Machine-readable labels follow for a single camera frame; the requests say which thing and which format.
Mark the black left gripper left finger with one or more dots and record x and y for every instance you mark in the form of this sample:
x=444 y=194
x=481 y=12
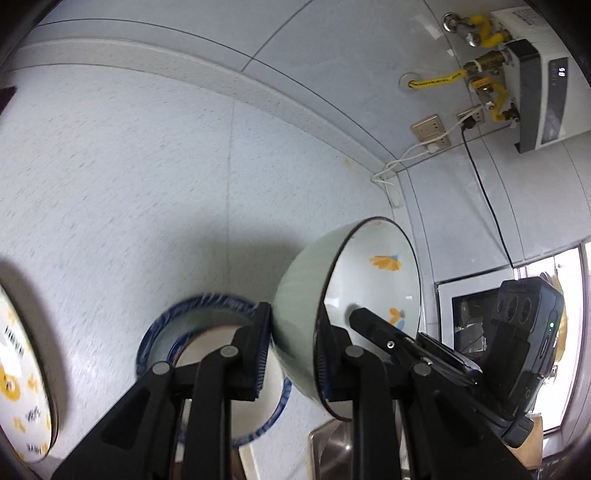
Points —
x=175 y=422

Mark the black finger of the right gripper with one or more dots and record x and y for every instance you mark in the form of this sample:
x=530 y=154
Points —
x=381 y=333

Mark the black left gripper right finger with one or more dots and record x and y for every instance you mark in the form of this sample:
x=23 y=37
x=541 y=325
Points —
x=409 y=419

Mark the white bowl orange flowers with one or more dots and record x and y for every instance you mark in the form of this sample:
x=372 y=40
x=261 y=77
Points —
x=367 y=264

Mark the blue rimmed white plate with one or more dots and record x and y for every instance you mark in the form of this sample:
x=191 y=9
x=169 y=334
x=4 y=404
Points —
x=187 y=331

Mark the large yellow bear plate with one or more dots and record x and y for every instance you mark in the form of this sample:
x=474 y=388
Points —
x=27 y=414

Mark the white gas water heater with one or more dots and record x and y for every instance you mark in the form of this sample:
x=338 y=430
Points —
x=549 y=90

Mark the yellow gas pipes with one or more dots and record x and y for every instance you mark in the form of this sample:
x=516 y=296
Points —
x=480 y=73

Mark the wall niche opening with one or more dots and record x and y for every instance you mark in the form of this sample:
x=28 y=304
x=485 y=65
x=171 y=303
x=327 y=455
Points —
x=462 y=307

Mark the beige wall socket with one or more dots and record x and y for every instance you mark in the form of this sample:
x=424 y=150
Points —
x=431 y=131

